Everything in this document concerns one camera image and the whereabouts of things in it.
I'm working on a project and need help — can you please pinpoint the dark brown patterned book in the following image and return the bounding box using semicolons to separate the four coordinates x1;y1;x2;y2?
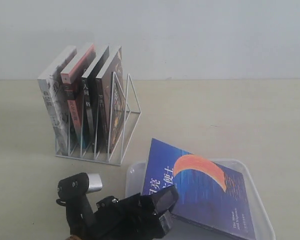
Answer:
95;46;126;153

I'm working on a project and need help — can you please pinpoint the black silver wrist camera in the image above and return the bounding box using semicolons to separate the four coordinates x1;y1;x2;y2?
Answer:
56;172;103;227

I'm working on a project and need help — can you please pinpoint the white grey cat book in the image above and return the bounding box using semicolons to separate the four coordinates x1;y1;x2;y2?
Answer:
37;45;77;156

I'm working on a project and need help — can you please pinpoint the black white-lettered book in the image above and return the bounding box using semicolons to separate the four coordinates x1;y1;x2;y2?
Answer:
81;45;110;145

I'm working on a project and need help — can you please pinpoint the white wire book rack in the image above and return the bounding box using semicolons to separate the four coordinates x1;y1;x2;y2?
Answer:
55;74;142;166

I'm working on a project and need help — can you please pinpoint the blue moon cover book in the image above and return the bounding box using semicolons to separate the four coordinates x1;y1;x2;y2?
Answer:
141;138;256;240

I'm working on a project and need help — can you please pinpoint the red pink spine book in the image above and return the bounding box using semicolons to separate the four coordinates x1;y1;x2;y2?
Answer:
60;42;96;148

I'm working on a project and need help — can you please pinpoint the white plastic tray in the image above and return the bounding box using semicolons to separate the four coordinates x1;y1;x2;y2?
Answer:
125;158;276;240

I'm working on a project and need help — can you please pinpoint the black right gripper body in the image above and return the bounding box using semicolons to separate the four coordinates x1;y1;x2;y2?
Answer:
69;194;165;240

